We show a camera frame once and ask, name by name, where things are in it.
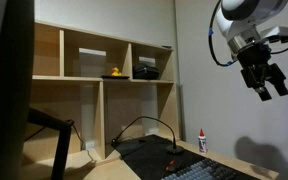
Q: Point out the black case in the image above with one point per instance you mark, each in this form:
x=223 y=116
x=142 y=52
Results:
x=143 y=71

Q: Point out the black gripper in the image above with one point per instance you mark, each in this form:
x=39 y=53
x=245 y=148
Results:
x=256 y=71

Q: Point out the black monitor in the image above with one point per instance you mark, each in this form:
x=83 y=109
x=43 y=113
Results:
x=16 y=65

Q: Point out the yellow rubber duck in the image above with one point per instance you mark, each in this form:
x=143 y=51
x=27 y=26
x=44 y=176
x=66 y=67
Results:
x=116 y=72

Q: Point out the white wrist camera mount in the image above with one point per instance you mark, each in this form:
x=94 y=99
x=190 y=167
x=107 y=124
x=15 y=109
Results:
x=275 y=34

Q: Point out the grey mechanical keyboard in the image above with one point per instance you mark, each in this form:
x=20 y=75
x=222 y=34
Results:
x=206 y=169

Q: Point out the black desk mat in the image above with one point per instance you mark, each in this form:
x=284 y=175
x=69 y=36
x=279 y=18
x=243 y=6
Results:
x=148 y=156

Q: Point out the black gooseneck microphone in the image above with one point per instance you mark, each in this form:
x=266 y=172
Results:
x=173 y=148

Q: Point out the black mouse with orange wheel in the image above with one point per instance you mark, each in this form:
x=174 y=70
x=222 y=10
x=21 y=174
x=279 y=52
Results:
x=174 y=166

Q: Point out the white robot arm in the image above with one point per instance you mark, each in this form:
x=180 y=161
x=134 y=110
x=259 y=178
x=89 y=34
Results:
x=237 y=21

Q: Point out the wooden shelf unit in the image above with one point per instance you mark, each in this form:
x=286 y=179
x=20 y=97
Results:
x=67 y=84

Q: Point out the black tray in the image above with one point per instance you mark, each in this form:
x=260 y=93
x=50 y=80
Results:
x=115 y=77

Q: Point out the white bottle with red cap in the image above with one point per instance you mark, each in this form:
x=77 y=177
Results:
x=202 y=142

